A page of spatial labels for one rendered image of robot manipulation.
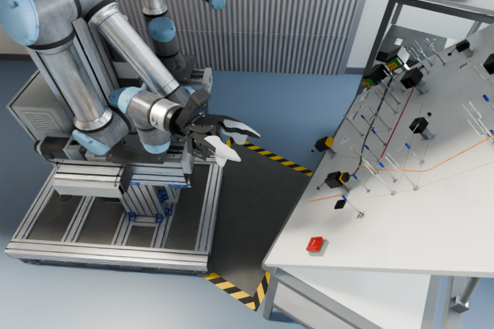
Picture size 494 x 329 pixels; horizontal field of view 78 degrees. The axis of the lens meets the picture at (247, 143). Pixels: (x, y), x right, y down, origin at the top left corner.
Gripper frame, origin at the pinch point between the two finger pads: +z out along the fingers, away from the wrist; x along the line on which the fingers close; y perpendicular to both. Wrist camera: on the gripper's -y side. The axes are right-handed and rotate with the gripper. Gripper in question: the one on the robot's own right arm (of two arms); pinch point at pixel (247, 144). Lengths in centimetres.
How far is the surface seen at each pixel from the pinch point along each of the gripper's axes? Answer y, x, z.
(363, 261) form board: 32.2, -8.3, 34.0
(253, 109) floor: 135, -181, -84
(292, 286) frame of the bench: 77, -14, 19
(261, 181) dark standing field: 144, -110, -37
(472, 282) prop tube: 37, -22, 63
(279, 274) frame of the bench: 77, -15, 13
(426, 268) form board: 18.4, -4.8, 44.3
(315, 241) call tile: 44, -15, 21
